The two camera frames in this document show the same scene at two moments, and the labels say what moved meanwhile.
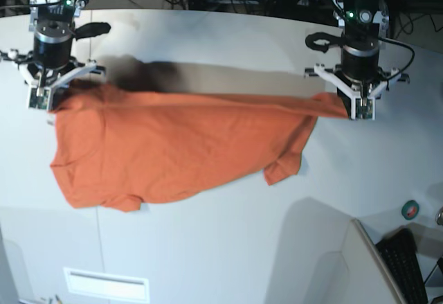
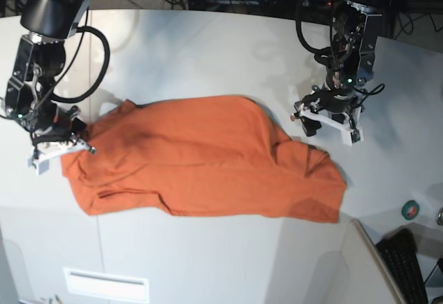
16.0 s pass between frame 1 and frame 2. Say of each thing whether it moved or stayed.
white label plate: stayed
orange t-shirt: moved
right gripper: moved
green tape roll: stayed
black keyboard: stayed
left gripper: moved
